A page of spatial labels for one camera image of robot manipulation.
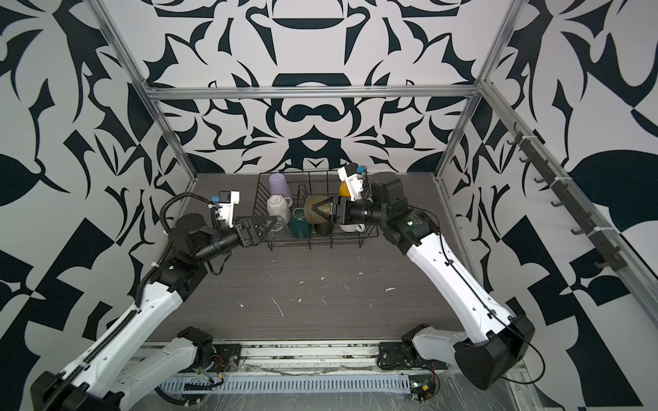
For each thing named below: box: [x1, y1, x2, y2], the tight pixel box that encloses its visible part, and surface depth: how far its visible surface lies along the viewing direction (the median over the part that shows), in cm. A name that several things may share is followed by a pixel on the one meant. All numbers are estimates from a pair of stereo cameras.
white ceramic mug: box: [266, 194, 294, 225], surface depth 96 cm
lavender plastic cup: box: [268, 172, 293, 198], surface depth 101 cm
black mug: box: [313, 221, 335, 237], surface depth 100 cm
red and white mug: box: [339, 223, 365, 233], surface depth 101 cm
